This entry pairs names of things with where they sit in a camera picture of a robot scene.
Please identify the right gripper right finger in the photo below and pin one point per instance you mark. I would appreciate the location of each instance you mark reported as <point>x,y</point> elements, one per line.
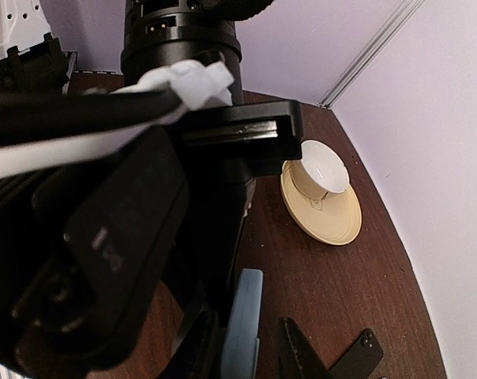
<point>296,358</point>

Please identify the left aluminium post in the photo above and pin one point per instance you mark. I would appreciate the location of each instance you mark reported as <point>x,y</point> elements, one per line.
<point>400,16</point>

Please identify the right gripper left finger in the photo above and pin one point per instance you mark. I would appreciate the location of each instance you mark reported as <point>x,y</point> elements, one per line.
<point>198,354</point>

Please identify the white teacup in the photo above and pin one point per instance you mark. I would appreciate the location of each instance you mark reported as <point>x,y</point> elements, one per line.
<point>319,172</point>

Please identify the black cased phone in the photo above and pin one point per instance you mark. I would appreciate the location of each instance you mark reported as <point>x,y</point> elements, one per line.
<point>361,359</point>

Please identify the light blue phone case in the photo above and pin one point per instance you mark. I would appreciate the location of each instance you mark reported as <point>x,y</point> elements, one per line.
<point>241,344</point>

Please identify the beige saucer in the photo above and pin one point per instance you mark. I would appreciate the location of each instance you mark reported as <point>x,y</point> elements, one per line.
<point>333,220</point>

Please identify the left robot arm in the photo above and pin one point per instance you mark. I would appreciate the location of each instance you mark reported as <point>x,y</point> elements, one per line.
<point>183,35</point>

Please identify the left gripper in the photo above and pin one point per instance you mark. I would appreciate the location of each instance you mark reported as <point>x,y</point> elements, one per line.
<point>223,151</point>

